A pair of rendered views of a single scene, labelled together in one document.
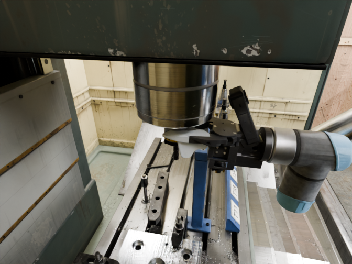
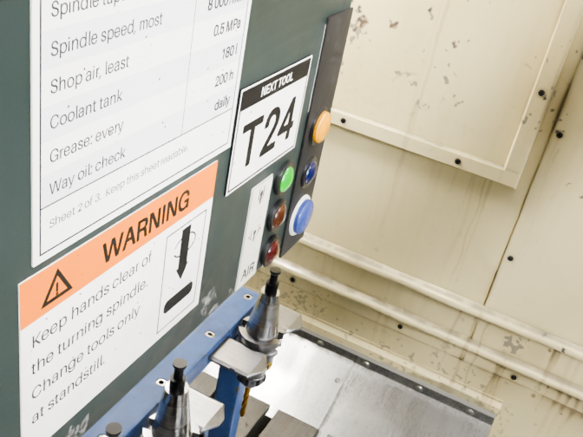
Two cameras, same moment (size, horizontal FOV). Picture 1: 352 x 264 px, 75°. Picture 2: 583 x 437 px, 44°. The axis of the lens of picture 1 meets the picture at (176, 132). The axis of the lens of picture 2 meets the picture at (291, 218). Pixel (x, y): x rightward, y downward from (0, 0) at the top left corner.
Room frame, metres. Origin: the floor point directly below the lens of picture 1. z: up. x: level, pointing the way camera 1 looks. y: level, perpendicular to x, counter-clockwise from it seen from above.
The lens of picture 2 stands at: (0.16, -0.34, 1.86)
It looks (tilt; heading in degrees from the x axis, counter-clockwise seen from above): 30 degrees down; 9
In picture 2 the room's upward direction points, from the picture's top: 12 degrees clockwise
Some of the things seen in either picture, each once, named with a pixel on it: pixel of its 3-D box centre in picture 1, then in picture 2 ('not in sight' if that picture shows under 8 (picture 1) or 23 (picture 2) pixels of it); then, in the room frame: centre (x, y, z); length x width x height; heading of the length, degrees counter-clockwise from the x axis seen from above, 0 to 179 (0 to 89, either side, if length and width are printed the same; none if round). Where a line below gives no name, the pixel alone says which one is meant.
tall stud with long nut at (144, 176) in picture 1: (145, 187); not in sight; (0.68, 0.12, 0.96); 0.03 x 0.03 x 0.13
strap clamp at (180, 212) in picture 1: (179, 231); not in sight; (0.47, -0.01, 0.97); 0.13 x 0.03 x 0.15; 169
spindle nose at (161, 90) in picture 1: (176, 81); not in sight; (0.42, 0.00, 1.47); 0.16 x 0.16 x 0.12
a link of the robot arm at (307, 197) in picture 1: (297, 181); not in sight; (0.41, -0.28, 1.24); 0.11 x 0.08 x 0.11; 164
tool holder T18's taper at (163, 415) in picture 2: (222, 117); (173, 409); (0.71, -0.16, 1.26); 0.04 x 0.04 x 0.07
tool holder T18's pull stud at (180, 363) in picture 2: (224, 103); (178, 375); (0.71, -0.16, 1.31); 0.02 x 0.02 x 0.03
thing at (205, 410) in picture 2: not in sight; (196, 409); (0.77, -0.17, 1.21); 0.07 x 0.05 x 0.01; 79
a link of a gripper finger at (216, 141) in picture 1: (210, 137); not in sight; (0.38, -0.07, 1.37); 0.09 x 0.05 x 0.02; 97
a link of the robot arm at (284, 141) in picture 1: (276, 144); not in sight; (0.40, -0.21, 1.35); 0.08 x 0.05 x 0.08; 173
